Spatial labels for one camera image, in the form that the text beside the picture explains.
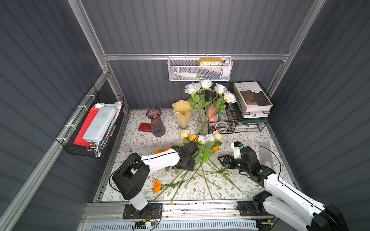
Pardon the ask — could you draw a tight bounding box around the clear glass vase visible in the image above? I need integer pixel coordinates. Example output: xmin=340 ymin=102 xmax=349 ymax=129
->
xmin=197 ymin=115 xmax=209 ymax=136

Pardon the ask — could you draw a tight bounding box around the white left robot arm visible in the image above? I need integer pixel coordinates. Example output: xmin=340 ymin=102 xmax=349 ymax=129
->
xmin=109 ymin=142 xmax=199 ymax=211

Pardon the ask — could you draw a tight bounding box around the red wallet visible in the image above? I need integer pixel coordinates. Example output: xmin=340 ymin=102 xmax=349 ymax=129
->
xmin=138 ymin=123 xmax=152 ymax=132

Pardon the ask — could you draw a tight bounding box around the black wire desk organizer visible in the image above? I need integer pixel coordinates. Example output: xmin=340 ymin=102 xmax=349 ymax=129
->
xmin=209 ymin=81 xmax=273 ymax=133

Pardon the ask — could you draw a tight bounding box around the red folder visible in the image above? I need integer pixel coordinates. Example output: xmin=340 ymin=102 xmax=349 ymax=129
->
xmin=73 ymin=106 xmax=99 ymax=147

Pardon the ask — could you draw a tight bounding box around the purple glass vase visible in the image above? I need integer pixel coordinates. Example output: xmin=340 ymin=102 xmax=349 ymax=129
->
xmin=146 ymin=108 xmax=166 ymax=137

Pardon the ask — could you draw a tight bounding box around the black wire wall basket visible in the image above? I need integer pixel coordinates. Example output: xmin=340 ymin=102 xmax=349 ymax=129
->
xmin=56 ymin=88 xmax=125 ymax=158

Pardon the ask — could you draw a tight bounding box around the masking tape roll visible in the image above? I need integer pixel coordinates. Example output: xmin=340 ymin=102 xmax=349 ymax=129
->
xmin=215 ymin=121 xmax=229 ymax=133

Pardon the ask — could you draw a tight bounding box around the white rose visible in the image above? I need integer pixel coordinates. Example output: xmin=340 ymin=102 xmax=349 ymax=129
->
xmin=197 ymin=135 xmax=208 ymax=145
xmin=199 ymin=80 xmax=213 ymax=117
xmin=185 ymin=82 xmax=198 ymax=113
xmin=194 ymin=82 xmax=201 ymax=115
xmin=214 ymin=83 xmax=227 ymax=104
xmin=215 ymin=91 xmax=237 ymax=114

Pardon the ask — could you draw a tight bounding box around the cream rose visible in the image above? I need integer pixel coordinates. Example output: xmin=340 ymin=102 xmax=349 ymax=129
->
xmin=180 ymin=130 xmax=190 ymax=139
xmin=213 ymin=131 xmax=222 ymax=141

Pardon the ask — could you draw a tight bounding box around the white plastic case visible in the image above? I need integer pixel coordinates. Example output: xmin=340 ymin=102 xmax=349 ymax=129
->
xmin=83 ymin=106 xmax=116 ymax=142

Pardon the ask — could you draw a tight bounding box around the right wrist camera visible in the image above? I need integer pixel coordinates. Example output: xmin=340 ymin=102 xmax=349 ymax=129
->
xmin=230 ymin=141 xmax=243 ymax=159

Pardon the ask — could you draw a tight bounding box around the white wire wall basket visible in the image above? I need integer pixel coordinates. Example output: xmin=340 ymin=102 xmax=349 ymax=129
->
xmin=167 ymin=55 xmax=233 ymax=82

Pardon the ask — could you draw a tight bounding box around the white hardcover book stack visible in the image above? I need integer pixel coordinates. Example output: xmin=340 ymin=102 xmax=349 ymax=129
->
xmin=233 ymin=81 xmax=273 ymax=118

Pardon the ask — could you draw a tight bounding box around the orange flower lower left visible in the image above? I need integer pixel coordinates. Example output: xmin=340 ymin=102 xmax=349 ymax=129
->
xmin=153 ymin=179 xmax=161 ymax=193

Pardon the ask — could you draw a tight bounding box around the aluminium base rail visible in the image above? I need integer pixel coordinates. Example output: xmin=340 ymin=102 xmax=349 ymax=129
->
xmin=76 ymin=199 xmax=319 ymax=231

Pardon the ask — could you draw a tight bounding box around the yellow ruffled vase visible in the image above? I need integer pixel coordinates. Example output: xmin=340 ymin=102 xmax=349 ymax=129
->
xmin=172 ymin=100 xmax=192 ymax=130

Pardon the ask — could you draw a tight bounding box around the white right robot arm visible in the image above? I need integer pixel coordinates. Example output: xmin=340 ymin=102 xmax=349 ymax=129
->
xmin=218 ymin=142 xmax=348 ymax=231

